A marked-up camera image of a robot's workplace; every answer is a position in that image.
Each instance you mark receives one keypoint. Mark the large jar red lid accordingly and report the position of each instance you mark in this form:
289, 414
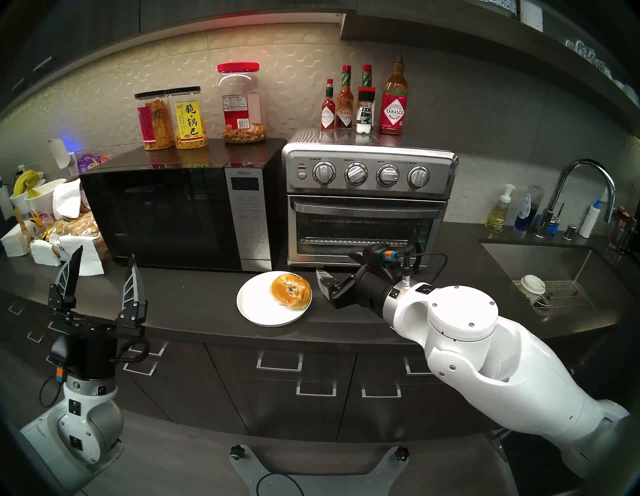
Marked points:
240, 110

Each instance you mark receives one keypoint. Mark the bagged bread loaf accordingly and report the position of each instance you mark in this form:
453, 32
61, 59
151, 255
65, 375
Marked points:
80, 227

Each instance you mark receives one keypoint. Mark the white paper napkin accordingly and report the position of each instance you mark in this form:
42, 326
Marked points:
45, 254
87, 257
15, 242

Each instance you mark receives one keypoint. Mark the yellow soap pump dispenser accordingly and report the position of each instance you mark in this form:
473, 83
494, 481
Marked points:
497, 220

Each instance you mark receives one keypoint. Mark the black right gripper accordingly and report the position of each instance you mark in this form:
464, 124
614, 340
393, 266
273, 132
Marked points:
370, 290

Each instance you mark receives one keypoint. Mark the white round plate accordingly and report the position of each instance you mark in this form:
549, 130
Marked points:
255, 305

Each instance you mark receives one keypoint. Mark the yellow banana bunch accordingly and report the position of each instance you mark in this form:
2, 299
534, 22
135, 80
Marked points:
25, 181

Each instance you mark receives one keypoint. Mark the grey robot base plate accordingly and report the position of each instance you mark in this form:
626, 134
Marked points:
325, 482

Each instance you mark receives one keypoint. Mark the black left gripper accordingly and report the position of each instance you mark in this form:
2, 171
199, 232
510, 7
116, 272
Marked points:
90, 350

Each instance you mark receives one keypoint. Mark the chrome gooseneck faucet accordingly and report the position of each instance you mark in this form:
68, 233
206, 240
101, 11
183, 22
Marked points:
560, 185

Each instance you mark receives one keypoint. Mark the paper coffee cup white lid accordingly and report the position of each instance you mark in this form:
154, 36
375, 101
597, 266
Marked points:
531, 286

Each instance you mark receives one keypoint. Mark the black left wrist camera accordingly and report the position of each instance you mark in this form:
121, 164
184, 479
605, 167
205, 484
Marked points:
57, 355

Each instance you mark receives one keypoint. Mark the metal oven rack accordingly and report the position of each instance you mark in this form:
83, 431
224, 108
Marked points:
335, 242

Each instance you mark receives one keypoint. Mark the white paper wall note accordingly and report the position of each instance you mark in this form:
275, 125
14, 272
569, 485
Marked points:
60, 152

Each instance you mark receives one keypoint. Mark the black base knob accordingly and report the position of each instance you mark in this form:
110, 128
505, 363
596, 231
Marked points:
236, 451
401, 453

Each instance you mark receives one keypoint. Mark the black capped salt shaker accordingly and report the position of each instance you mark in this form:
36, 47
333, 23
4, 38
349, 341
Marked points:
365, 115

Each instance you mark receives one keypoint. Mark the dark wood wall shelf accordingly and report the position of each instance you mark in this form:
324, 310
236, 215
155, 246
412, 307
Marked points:
450, 30

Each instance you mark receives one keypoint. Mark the white bottle blue cap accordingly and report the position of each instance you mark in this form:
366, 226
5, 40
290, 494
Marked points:
589, 222

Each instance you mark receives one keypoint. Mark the small metal sink button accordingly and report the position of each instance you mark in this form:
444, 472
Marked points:
570, 232

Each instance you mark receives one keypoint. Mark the dark wood upper cabinet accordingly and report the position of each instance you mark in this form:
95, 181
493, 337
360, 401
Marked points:
90, 20

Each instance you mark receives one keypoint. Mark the snack jar yellow label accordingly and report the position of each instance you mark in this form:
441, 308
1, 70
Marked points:
190, 120

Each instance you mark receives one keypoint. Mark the snack jar red label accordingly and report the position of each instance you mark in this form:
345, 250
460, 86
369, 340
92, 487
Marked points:
150, 125

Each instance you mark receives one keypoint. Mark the black microwave oven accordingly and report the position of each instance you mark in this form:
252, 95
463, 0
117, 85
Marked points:
165, 215

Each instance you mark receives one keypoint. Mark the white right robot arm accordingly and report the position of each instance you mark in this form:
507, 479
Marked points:
500, 360

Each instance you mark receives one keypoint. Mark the dark glass jar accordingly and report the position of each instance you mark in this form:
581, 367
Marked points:
621, 230

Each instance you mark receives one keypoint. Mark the white bowl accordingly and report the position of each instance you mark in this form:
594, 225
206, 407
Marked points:
45, 197

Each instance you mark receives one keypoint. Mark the small red Tabasco bottle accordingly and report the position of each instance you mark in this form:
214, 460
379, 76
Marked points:
328, 117

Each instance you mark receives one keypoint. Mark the clear drinking glasses row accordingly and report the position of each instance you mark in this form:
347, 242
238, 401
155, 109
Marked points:
587, 55

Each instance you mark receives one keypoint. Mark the stainless steel toaster oven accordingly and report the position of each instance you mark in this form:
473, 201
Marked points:
370, 175

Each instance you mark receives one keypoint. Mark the green label Tabasco bottle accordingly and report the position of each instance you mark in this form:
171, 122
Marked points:
367, 75

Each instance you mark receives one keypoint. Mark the white cylindrical can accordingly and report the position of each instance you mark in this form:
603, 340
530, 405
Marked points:
531, 15

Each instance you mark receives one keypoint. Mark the stainless steel sink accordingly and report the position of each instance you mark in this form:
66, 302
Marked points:
540, 255

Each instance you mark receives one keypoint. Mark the large Tabasco sauce bottle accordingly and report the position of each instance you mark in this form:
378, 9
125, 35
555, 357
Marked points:
393, 110

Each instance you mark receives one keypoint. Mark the medium orange Tabasco bottle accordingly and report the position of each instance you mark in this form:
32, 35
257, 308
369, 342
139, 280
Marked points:
344, 112

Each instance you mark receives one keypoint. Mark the blue dish soap bottle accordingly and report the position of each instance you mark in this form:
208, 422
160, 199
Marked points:
526, 215

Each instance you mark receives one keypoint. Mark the crumpled white paper bag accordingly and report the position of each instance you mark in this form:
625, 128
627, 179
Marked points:
67, 200

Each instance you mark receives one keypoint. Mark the purple snack bag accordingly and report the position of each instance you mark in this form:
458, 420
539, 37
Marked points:
89, 162

